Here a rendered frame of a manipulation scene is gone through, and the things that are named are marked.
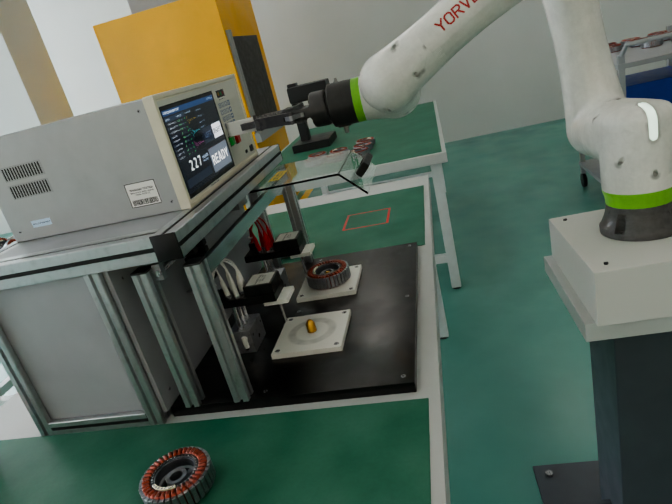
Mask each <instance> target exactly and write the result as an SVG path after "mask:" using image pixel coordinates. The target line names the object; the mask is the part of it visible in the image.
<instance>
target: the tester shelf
mask: <svg viewBox="0 0 672 504"><path fill-rule="evenodd" d="M257 152H258V155H257V156H256V157H255V158H254V159H252V160H251V161H250V162H249V163H247V164H246V165H245V166H244V167H243V168H241V169H240V170H239V171H238V172H236V173H235V174H234V175H233V176H231V177H230V178H229V179H228V180H226V181H225V182H224V183H223V184H221V185H220V186H219V187H218V188H216V189H215V190H214V191H213V192H211V193H210V194H209V195H208V196H206V197H205V198H204V199H203V200H202V201H200V202H199V203H198V204H197V205H195V206H194V207H193V208H192V209H186V210H178V211H173V212H168V213H163V214H158V215H153V216H148V217H143V218H138V219H133V220H128V221H123V222H118V223H113V224H108V225H103V226H98V227H93V228H88V229H83V230H78V231H73V232H68V233H63V234H58V235H53V236H48V237H43V238H38V239H33V240H28V241H23V242H16V241H15V242H13V243H11V244H9V245H7V246H5V247H3V248H2V249H0V290H6V289H11V288H17V287H23V286H28V285H34V284H40V283H45V282H51V281H57V280H62V279H68V278H74V277H79V276H85V275H91V274H96V273H102V272H107V271H113V270H119V269H124V268H130V267H136V266H141V265H147V264H153V263H158V262H159V263H160V262H165V261H171V260H177V259H182V258H184V257H185V256H186V255H187V254H188V253H189V252H190V251H191V250H192V249H193V248H194V247H195V246H196V245H197V244H198V243H199V242H200V241H201V240H202V239H203V238H204V237H205V236H206V235H207V234H208V233H209V232H210V231H211V230H212V229H213V228H214V227H215V226H216V225H217V224H218V223H219V222H220V221H221V220H222V219H223V218H224V217H225V216H226V215H227V214H228V213H229V212H230V211H231V210H232V209H233V208H234V207H235V206H236V205H237V204H238V203H239V202H240V201H241V200H242V199H243V198H244V197H245V196H246V195H247V194H249V193H250V192H251V191H252V190H253V189H254V188H255V187H256V186H257V185H258V184H259V183H260V182H261V181H262V180H263V179H264V178H265V177H266V176H267V175H268V174H269V173H270V172H271V171H272V170H273V169H274V168H275V167H276V166H277V165H278V164H279V163H280V162H281V161H282V160H283V158H282V154H281V151H280V147H279V144H276V145H272V146H267V147H263V148H259V149H257Z"/></svg>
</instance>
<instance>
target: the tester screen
mask: <svg viewBox="0 0 672 504"><path fill-rule="evenodd" d="M161 113H162V116H163V119H164V122H165V125H166V128H167V130H168V133H169V136H170V139H171V142H172V145H173V147H174V150H175V153H176V156H177V159H178V162H179V165H180V167H181V170H182V173H183V176H184V179H185V182H186V184H187V187H188V190H189V193H190V195H191V194H192V193H193V192H195V191H196V190H197V189H199V188H200V187H202V186H203V185H204V184H206V183H207V182H208V181H210V180H211V179H212V178H214V177H215V176H216V175H218V174H219V173H220V172H222V171H223V170H224V169H226V168H227V167H229V166H230V165H231V164H233V162H232V161H231V162H230V163H229V164H227V165H226V166H224V167H223V168H222V169H220V170H219V171H218V172H216V173H215V170H214V167H213V164H212V161H211V158H210V155H209V152H208V149H209V148H211V147H213V146H214V145H216V144H218V143H220V142H221V141H223V140H225V136H224V133H223V134H222V135H221V136H219V137H217V138H215V139H213V140H212V141H210V142H208V143H206V142H205V139H204V136H203V133H202V130H201V129H202V128H204V127H206V126H208V125H211V124H213V123H215V122H217V121H219V122H220V120H219V117H218V114H217V111H216V108H215V105H214V101H213V98H212V95H209V96H206V97H203V98H200V99H197V100H194V101H191V102H188V103H185V104H182V105H179V106H176V107H173V108H170V109H167V110H164V111H161ZM198 154H200V155H201V158H202V161H203V164H204V165H203V166H202V167H200V168H199V169H197V170H196V171H194V172H193V173H192V171H191V168H190V166H189V163H188V160H190V159H191V158H193V157H195V156H196V155H198ZM210 165H211V168H212V171H213V173H212V174H210V175H209V176H207V177H206V178H205V179H203V180H202V181H200V182H199V183H198V184H196V185H195V186H193V187H192V188H191V189H190V188H189V186H188V183H187V180H189V179H190V178H192V177H193V176H195V175H196V174H198V173H199V172H201V171H202V170H204V169H205V168H207V167H208V166H210Z"/></svg>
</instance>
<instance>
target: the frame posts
mask: <svg viewBox="0 0 672 504"><path fill-rule="evenodd" d="M282 194H283V197H284V201H285V204H286V208H287V211H288V215H289V218H290V222H291V225H292V229H293V231H298V230H302V233H303V236H304V238H305V240H306V244H310V242H309V239H308V235H307V231H306V228H305V224H304V221H303V217H302V213H301V210H300V206H299V202H298V199H297V195H296V192H295V188H294V185H289V186H284V188H283V189H282ZM247 195H248V198H249V202H250V205H252V203H253V202H254V201H255V200H256V199H257V198H258V197H259V196H260V195H261V192H260V191H259V192H254V193H249V194H247ZM259 217H260V218H261V219H263V220H264V221H265V223H266V224H267V226H268V228H269V230H270V231H271V234H272V237H273V239H274V241H275V238H274V235H273V232H272V228H271V225H270V222H269V218H268V215H267V212H266V209H265V210H264V211H263V213H262V214H261V215H260V216H259ZM183 267H184V270H185V272H186V275H187V278H188V280H189V283H190V286H191V288H192V291H193V294H194V296H195V299H196V302H197V304H198V307H199V310H200V312H201V315H202V318H203V320H204V323H205V326H206V328H207V331H208V333H209V336H210V339H211V341H212V344H213V347H214V349H215V352H216V355H217V357H218V360H219V363H220V365H221V368H222V371H223V373H224V376H225V379H226V381H227V384H228V387H229V389H230V392H231V395H232V397H233V400H234V402H235V403H237V402H240V400H241V399H243V401H244V402H246V401H249V400H250V398H251V396H250V395H252V394H253V392H254V391H253V388H252V385H251V383H250V380H249V377H248V374H247V371H246V369H245V366H244V363H243V360H242V357H241V355H240V352H239V349H238V346H237V343H236V341H235V338H234V335H233V332H232V329H231V327H230V324H229V321H228V318H227V315H226V313H225V310H224V307H223V304H222V301H221V299H220V296H219V293H218V290H217V287H216V285H215V282H214V279H213V276H212V273H211V271H210V268H209V265H208V262H207V259H206V256H200V257H194V258H189V259H188V260H187V261H186V263H185V264H184V265H183ZM130 276H131V278H132V280H133V282H134V285H135V287H136V290H137V292H138V294H139V297H140V299H141V302H142V304H143V306H144V309H145V311H146V313H147V316H148V318H149V321H150V323H151V325H152V328H153V330H154V333H155V335H156V337H157V340H158V342H159V345H160V347H161V349H162V352H163V354H164V356H165V359H166V361H167V364H168V366H169V368H170V371H171V373H172V376H173V378H174V380H175V383H176V385H177V387H178V390H179V392H180V395H181V397H182V399H183V402H184V404H185V407H186V408H190V407H191V406H192V405H194V407H199V406H200V405H201V404H202V401H201V400H204V398H205V394H204V392H203V389H202V387H201V384H200V382H199V379H198V377H197V374H196V372H195V369H194V367H193V364H192V362H191V359H190V356H189V354H188V351H187V349H186V346H185V344H184V341H183V339H182V336H181V334H180V331H179V329H178V326H177V324H176V321H175V319H174V316H173V314H172V311H171V309H170V306H169V304H168V301H167V299H166V296H165V294H164V291H163V289H162V286H161V284H160V281H156V278H155V276H154V273H153V271H152V268H151V265H149V266H143V267H138V268H137V269H136V270H135V271H133V272H132V273H131V274H130Z"/></svg>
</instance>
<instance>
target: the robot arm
mask: <svg viewBox="0 0 672 504"><path fill-rule="evenodd" d="M521 1H522V0H440V1H439V2H438V3H437V4H436V5H435V6H434V7H433V8H431V9H430V10H429V11H428V12H427V13H426V14H425V15H424V16H423V17H421V18H420V19H419V20H418V21H417V22H416V23H414V24H413V25H412V26H411V27H410V28H408V29H407V30H406V31H405V32H404V33H402V34H401V35H400V36H399V37H397V38H396V39H395V40H393V41H392V42H391V43H390V44H388V45H387V46H386V47H384V48H383V49H382V50H380V51H379V52H377V53H376V54H374V55H373V56H372V57H370V58H369V59H368V60H367V61H366V63H365V64H364V66H363V68H362V70H361V72H360V76H359V77H355V78H351V79H347V80H342V81H339V82H338V81H337V79H336V78H334V82H333V83H330V84H327V85H326V89H325V90H324V89H323V90H319V91H314V92H311V93H309V95H308V104H309V105H305V106H304V104H303V103H298V104H296V105H295V106H291V107H287V108H285V109H283V110H279V111H275V112H271V113H267V114H263V115H262V116H258V117H256V115H253V117H250V118H246V119H242V120H237V121H233V122H229V123H226V126H227V130H228V133H229V136H230V137H231V136H236V135H240V134H245V133H249V132H253V131H263V130H264V129H269V128H274V127H280V126H285V125H294V124H296V123H297V124H301V123H305V121H307V119H308V118H311V119H312V120H313V123H314V125H315V126H316V127H322V126H326V125H331V124H332V123H333V125H334V126H335V127H339V128H341V127H343V128H344V130H345V133H349V126H350V125H352V124H354V123H358V122H363V121H367V120H373V119H381V118H401V117H404V116H406V115H408V114H409V113H411V112H412V111H413V110H414V109H415V107H416V106H417V104H418V103H419V100H420V97H421V88H422V87H423V86H424V85H425V84H426V83H427V82H428V81H429V80H430V79H431V78H432V77H433V76H434V75H435V74H436V73H437V72H438V71H439V70H440V69H441V68H442V67H443V66H444V65H445V64H446V63H447V62H448V61H449V60H450V59H451V58H452V57H453V56H454V55H455V54H456V53H457V52H459V51H460V50H461V49H462V48H463V47H464V46H465V45H466V44H468V43H469V42H470V41H471V40H472V39H473V38H474V37H476V36H477V35H478V34H479V33H480V32H482V31H483V30H484V29H485V28H487V27H488V26H489V25H490V24H492V23H493V22H494V21H495V20H497V19H498V18H499V17H501V16H502V15H503V14H505V13H506V12H507V11H509V10H510V9H511V8H513V7H514V6H515V5H517V4H518V3H519V2H521ZM542 2H543V5H544V9H545V12H546V16H547V20H548V23H549V27H550V31H551V35H552V39H553V44H554V48H555V53H556V58H557V63H558V68H559V74H560V80H561V87H562V94H563V102H564V111H565V121H566V134H567V138H568V140H569V142H570V144H571V145H572V147H573V148H574V149H575V150H577V151H578V152H580V153H582V154H584V155H586V156H589V157H591V158H594V159H597V160H599V165H600V178H601V189H602V193H603V195H604V198H605V212H604V215H603V218H602V220H601V222H600V223H599V228H600V233H601V234H602V235H603V236H605V237H607V238H610V239H614V240H619V241H631V242H639V241H652V240H659V239H664V238H668V237H671V236H672V103H670V102H669V101H666V100H662V99H648V98H625V96H624V93H623V90H622V88H621V85H620V82H619V79H618V76H617V72H616V69H615V66H614V62H613V59H612V55H611V52H610V48H609V44H608V40H607V36H606V32H605V27H604V22H603V18H602V13H601V8H600V2H599V0H542Z"/></svg>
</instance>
